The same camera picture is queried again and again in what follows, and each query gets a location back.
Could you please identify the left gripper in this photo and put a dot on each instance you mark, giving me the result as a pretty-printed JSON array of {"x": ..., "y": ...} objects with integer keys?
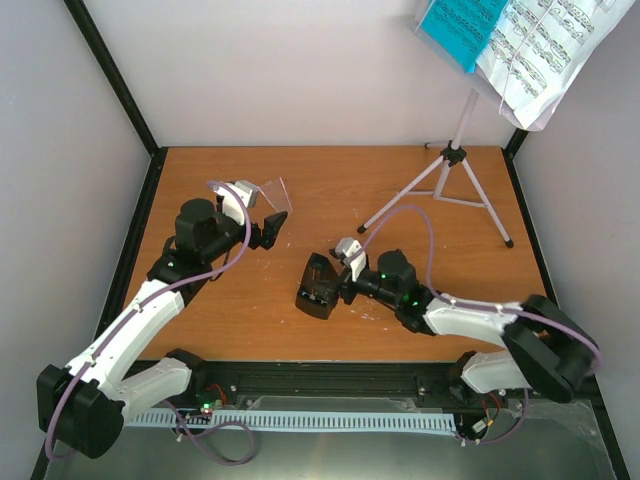
[{"x": 268, "y": 234}]

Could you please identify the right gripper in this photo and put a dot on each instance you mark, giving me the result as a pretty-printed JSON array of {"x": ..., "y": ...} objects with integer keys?
[{"x": 349, "y": 294}]

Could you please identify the black metronome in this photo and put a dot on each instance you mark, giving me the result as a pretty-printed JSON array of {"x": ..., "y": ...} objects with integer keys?
[{"x": 319, "y": 287}]

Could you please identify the clear metronome cover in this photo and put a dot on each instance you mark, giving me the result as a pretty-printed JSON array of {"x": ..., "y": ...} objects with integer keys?
[{"x": 276, "y": 195}]

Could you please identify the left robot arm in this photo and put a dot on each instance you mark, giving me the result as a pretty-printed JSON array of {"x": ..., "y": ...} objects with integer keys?
[{"x": 86, "y": 403}]

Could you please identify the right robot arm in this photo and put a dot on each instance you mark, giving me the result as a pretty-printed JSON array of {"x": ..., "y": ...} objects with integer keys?
[{"x": 539, "y": 347}]

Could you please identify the white tripod music stand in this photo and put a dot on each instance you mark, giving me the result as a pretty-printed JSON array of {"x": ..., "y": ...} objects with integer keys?
[{"x": 451, "y": 155}]

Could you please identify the blue sheet music paper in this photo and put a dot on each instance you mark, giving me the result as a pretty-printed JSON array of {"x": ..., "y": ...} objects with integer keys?
[{"x": 462, "y": 27}]

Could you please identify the white sheet music paper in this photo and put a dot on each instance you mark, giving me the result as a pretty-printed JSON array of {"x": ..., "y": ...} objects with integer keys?
[{"x": 537, "y": 49}]

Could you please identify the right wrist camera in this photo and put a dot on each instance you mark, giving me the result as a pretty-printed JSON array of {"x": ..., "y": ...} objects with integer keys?
[{"x": 352, "y": 255}]

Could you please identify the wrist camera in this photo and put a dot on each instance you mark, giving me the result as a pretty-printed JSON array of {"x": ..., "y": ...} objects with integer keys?
[
  {"x": 352, "y": 255},
  {"x": 237, "y": 198}
]

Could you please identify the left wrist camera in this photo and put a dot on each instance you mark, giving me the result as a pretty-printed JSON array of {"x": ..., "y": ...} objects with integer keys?
[{"x": 237, "y": 198}]

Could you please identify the grey slotted cable duct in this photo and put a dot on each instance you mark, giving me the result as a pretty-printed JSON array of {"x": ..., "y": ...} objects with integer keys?
[{"x": 329, "y": 422}]

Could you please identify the black aluminium frame post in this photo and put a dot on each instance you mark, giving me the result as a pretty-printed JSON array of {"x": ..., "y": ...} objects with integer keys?
[{"x": 514, "y": 144}]

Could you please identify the black left frame post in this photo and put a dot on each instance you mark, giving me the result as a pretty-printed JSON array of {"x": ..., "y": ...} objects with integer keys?
[{"x": 86, "y": 25}]

